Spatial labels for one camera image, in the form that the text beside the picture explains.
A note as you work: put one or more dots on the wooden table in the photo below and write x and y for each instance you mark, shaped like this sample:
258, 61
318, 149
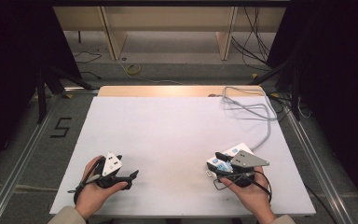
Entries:
167, 91

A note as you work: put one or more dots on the black metal stand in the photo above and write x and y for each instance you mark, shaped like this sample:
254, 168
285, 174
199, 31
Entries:
295, 93
43, 93

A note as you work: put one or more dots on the beige desk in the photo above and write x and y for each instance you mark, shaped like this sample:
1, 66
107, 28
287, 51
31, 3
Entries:
171, 18

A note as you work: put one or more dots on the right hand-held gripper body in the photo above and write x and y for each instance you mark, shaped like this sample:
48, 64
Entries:
248, 161

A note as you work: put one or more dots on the yellow tape roll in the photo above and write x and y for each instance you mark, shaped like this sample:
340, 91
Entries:
134, 69

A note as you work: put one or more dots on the dark curtain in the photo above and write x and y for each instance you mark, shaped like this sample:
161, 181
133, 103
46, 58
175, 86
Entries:
338, 93
9, 77

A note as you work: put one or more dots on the person's right hand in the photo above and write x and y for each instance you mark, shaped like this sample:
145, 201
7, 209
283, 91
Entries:
254, 196

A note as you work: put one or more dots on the aluminium floor rail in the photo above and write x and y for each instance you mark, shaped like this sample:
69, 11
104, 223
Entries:
18, 161
320, 168

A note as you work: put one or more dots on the person's left hand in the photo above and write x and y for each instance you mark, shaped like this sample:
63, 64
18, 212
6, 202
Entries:
94, 194

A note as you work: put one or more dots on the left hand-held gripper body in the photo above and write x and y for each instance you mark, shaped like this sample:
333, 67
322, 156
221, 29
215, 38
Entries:
112, 165

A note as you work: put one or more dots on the white power strip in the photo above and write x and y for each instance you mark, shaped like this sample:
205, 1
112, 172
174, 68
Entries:
240, 148

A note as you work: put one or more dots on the white table mat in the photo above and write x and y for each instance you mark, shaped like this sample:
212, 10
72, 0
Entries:
174, 140

